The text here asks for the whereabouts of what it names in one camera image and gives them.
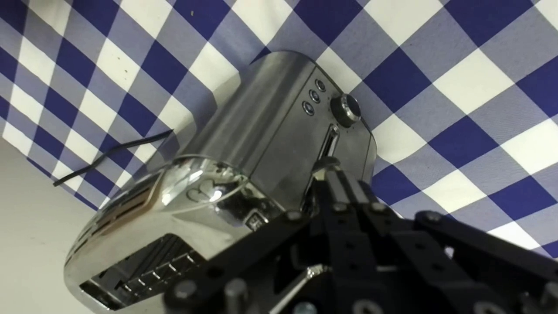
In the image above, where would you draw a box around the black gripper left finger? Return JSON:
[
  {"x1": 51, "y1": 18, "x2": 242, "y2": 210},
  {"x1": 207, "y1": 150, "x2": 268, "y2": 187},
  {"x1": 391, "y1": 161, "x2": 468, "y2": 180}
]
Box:
[{"x1": 163, "y1": 159, "x2": 344, "y2": 314}]

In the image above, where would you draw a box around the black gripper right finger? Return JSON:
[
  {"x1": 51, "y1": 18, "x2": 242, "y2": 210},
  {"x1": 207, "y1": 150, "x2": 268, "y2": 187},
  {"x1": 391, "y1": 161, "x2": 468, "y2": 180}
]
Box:
[{"x1": 332, "y1": 159, "x2": 558, "y2": 314}]

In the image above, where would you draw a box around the black toaster power cable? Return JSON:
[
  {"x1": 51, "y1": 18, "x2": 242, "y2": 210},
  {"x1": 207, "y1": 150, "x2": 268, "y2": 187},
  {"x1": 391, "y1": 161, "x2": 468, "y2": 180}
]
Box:
[{"x1": 51, "y1": 128, "x2": 175, "y2": 189}]

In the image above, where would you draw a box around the silver two-slot toaster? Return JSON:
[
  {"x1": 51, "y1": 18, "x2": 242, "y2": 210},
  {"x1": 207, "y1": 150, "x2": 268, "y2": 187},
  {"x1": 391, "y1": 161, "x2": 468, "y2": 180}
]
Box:
[{"x1": 62, "y1": 49, "x2": 378, "y2": 314}]

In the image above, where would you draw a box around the blue white checkered tablecloth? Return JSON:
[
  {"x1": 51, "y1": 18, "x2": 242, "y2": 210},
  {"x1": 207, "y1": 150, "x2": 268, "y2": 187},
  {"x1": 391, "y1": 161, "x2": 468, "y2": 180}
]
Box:
[{"x1": 0, "y1": 0, "x2": 558, "y2": 260}]

